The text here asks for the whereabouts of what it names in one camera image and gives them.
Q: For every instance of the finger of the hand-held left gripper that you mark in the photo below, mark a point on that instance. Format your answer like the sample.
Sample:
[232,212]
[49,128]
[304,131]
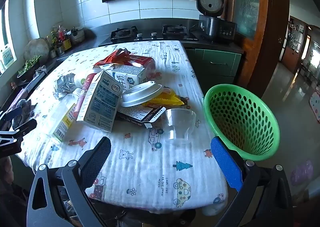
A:
[11,114]
[25,127]

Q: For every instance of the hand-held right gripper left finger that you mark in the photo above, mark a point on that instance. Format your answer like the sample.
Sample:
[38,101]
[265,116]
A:
[96,162]

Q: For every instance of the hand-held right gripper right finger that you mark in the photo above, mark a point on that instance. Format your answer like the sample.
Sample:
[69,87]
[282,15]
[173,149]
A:
[226,167]

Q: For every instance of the green plastic basket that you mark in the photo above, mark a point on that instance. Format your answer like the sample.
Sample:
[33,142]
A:
[240,117]

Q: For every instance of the red snack wrapper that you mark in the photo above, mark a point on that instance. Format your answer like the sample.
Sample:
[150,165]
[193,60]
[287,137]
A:
[112,58]

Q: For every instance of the grey rag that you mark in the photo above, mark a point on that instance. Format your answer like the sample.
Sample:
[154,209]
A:
[23,107]

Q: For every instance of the clear bottle yellow label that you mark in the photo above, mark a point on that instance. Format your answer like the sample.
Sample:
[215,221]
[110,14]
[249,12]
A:
[62,117]

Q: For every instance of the printed white tablecloth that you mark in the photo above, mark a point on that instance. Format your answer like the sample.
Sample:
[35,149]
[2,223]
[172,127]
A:
[140,167]

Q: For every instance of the green potted plant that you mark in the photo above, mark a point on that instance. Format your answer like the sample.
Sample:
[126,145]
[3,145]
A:
[27,65]

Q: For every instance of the small grey cloth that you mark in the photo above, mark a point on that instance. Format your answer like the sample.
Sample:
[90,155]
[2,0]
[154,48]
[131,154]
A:
[40,69]

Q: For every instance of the small grey milk carton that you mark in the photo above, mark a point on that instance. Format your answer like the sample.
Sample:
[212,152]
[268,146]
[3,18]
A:
[102,107]

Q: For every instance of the crumpled silver foil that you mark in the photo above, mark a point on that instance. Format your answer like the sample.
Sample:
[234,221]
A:
[63,85]

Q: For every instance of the printed card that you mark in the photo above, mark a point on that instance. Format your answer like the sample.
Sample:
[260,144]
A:
[7,57]

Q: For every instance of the clear plastic cup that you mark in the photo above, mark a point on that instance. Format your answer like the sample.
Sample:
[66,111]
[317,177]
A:
[180,127]

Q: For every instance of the black printed packet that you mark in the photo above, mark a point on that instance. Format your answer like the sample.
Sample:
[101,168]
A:
[137,114]

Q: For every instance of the round beige stone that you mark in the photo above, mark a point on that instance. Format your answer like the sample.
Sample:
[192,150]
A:
[36,48]

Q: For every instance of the white plastic lid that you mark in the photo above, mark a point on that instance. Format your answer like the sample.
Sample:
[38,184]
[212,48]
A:
[140,94]

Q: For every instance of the yellow jar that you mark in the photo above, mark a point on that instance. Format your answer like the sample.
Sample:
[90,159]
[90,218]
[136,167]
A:
[66,44]

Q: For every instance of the yellow snack packet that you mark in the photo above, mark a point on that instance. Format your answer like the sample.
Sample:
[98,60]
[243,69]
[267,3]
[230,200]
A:
[167,98]

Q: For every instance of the blue print milk carton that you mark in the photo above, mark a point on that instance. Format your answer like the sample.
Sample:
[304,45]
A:
[130,76]

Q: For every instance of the red condiment bottle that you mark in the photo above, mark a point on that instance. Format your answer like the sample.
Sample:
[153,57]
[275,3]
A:
[61,34]

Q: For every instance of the green kitchen cabinet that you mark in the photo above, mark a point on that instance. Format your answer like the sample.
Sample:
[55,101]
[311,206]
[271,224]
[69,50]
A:
[215,59]

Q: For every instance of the red gold shiny package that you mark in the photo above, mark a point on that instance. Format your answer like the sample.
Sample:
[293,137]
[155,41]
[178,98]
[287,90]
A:
[147,64]

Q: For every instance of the wooden glass door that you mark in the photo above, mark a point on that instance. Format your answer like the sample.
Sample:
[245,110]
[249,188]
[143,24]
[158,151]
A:
[260,49]

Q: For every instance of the black gas stove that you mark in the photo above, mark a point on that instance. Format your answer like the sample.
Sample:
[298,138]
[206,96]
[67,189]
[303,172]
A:
[150,39]

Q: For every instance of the black rice cooker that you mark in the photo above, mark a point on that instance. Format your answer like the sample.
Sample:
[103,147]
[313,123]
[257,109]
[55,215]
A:
[212,26]

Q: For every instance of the wooden display cabinet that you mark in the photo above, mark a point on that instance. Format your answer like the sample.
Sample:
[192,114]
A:
[293,41]

